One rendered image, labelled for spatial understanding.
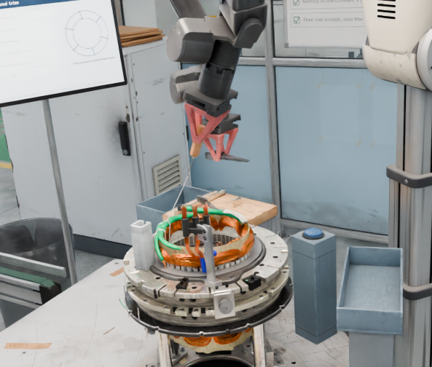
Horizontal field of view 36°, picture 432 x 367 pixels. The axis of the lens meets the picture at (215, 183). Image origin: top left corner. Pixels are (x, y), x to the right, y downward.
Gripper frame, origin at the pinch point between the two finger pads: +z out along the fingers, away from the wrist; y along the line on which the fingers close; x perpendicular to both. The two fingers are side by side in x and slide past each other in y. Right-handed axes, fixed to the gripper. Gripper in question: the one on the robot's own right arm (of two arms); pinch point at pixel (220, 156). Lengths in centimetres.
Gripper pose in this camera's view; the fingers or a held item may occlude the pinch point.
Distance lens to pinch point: 160.3
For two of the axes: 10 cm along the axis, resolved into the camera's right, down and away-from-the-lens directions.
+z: 1.0, 9.4, 3.3
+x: 7.5, 1.5, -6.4
